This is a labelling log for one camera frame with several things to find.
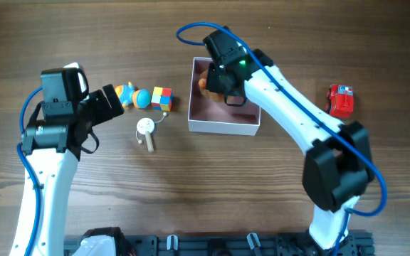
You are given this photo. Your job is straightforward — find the right blue cable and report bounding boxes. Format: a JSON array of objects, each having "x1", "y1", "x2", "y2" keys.
[{"x1": 175, "y1": 21, "x2": 388, "y2": 256}]

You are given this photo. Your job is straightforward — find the blue cable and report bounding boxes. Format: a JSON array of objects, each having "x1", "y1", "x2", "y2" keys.
[
  {"x1": 175, "y1": 21, "x2": 388, "y2": 256},
  {"x1": 15, "y1": 85, "x2": 44, "y2": 256}
]

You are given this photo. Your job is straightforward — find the brown plush toy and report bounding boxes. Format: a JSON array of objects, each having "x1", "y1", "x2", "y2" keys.
[{"x1": 197, "y1": 69, "x2": 227, "y2": 103}]

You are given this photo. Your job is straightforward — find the left blue cable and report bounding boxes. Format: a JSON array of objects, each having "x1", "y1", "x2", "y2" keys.
[{"x1": 15, "y1": 85, "x2": 44, "y2": 256}]

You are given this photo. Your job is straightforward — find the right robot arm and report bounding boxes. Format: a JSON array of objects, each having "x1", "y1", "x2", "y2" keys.
[{"x1": 205, "y1": 46, "x2": 374, "y2": 255}]

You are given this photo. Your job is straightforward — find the orange blue duck toy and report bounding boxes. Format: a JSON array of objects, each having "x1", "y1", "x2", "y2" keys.
[{"x1": 115, "y1": 82, "x2": 151, "y2": 109}]

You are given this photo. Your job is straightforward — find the red toy fire truck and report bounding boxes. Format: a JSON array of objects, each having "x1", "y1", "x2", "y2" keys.
[{"x1": 325, "y1": 84, "x2": 354, "y2": 118}]

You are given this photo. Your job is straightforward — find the wooden pig rattle drum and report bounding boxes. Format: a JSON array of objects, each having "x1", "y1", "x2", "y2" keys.
[{"x1": 135, "y1": 112, "x2": 168, "y2": 153}]

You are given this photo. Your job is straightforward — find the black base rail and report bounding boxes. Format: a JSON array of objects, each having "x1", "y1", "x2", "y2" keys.
[{"x1": 63, "y1": 231, "x2": 376, "y2": 256}]

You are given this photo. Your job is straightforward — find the white box pink interior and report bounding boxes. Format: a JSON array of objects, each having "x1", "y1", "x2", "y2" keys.
[{"x1": 188, "y1": 57, "x2": 261, "y2": 136}]

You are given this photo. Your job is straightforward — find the colourful 2x2 puzzle cube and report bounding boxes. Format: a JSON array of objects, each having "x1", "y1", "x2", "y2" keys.
[{"x1": 151, "y1": 87, "x2": 174, "y2": 112}]

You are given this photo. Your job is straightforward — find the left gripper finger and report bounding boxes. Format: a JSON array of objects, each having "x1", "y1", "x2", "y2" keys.
[
  {"x1": 102, "y1": 84, "x2": 125, "y2": 116},
  {"x1": 87, "y1": 90, "x2": 113, "y2": 121}
]

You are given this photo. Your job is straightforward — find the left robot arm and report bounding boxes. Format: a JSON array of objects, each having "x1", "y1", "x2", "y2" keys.
[{"x1": 10, "y1": 63, "x2": 124, "y2": 255}]

